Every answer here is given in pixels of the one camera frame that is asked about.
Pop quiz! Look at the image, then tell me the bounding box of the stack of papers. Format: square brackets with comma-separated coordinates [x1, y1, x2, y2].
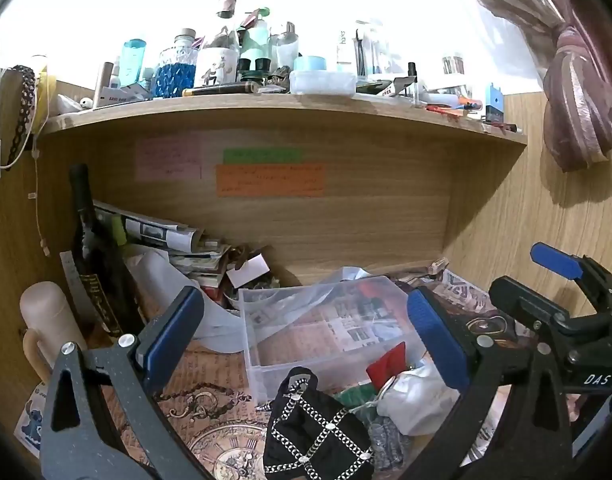
[92, 200, 233, 292]

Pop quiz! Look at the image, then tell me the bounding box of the clear plastic storage box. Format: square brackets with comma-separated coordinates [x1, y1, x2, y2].
[238, 274, 437, 403]

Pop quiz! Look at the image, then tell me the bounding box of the green cloth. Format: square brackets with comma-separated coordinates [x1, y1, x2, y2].
[335, 384, 383, 412]

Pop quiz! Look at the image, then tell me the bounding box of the clear plastic lidded container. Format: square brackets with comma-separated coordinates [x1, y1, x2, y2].
[289, 69, 357, 95]

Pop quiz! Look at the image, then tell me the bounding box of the white cable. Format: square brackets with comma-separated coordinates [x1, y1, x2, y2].
[30, 149, 51, 257]

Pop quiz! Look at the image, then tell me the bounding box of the clear acrylic holder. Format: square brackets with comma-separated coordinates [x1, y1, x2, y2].
[355, 19, 393, 79]

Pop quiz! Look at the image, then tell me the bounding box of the clear grey capped bottle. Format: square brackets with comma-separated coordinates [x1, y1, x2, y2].
[275, 22, 300, 69]

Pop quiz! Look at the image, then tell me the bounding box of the blue box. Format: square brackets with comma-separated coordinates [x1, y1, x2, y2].
[485, 82, 506, 122]

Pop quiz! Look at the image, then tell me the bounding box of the white plastic bag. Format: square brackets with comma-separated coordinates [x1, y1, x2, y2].
[377, 364, 460, 437]

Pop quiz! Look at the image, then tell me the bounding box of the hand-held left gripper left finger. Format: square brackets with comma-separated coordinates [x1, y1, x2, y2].
[40, 286, 221, 480]

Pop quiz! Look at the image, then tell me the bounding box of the green pump bottle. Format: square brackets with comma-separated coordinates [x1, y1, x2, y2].
[240, 7, 273, 72]

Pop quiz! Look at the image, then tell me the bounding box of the dark wine bottle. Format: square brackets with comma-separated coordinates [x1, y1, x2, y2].
[68, 163, 143, 342]

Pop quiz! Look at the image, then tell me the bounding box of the large white paper sheet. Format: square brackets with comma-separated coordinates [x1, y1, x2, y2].
[127, 244, 247, 357]

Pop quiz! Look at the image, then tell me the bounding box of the blue diamond glass bottle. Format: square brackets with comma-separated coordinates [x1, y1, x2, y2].
[155, 27, 197, 99]

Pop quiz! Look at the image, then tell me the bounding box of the blue cartoon sticker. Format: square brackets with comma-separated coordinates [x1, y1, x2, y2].
[15, 384, 46, 457]

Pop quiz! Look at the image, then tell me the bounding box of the pink curtain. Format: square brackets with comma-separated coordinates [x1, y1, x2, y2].
[445, 0, 612, 173]

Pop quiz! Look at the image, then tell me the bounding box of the dark brown pen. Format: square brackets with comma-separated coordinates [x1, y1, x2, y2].
[182, 82, 259, 97]

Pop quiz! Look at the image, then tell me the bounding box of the black chain-print pouch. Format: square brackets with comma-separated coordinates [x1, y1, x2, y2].
[262, 366, 375, 480]

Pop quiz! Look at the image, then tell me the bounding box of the black lace headband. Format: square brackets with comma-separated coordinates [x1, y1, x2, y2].
[5, 64, 38, 171]

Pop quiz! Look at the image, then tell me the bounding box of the green sticky note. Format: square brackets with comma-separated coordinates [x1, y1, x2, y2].
[223, 148, 303, 165]

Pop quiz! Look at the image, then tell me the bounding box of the small white box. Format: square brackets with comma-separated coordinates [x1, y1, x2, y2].
[225, 254, 270, 289]

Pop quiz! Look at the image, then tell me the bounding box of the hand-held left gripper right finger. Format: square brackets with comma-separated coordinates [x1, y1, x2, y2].
[407, 286, 575, 480]

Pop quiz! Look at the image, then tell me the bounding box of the white printed bottle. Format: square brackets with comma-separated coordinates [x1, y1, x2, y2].
[195, 25, 240, 87]

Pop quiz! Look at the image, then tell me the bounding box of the white tube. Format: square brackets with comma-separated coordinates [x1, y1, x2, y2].
[93, 84, 153, 109]

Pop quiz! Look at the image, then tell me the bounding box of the metal ruler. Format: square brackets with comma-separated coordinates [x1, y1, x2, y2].
[60, 250, 96, 322]

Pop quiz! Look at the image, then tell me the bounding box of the tall clear bottle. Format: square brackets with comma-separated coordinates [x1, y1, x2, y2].
[335, 29, 357, 74]

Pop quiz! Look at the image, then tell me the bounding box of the red fabric pouch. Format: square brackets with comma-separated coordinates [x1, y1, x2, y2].
[366, 342, 409, 387]

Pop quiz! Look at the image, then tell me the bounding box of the beige thermos mug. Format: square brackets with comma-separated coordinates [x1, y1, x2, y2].
[19, 281, 88, 382]

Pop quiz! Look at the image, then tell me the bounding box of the wooden shelf unit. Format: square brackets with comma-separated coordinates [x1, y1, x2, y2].
[36, 92, 529, 286]

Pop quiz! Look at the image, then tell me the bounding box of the grey knitted cloth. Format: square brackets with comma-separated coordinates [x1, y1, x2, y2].
[368, 416, 413, 472]

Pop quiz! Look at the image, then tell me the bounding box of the blue capped bottle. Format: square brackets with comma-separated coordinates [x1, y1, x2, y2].
[120, 38, 148, 87]

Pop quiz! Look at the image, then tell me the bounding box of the orange sticky note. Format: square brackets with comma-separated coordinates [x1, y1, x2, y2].
[215, 163, 327, 197]

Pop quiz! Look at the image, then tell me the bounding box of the silver plastic bag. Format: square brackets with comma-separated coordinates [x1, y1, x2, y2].
[306, 265, 387, 302]

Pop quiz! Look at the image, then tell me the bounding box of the yellow headband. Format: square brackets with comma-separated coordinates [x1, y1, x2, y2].
[35, 66, 56, 132]

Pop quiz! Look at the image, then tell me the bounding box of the pink sticky note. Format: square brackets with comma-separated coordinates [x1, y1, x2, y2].
[135, 140, 203, 182]

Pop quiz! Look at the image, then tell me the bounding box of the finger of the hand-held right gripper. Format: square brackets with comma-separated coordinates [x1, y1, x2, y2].
[530, 241, 612, 311]
[488, 275, 571, 333]

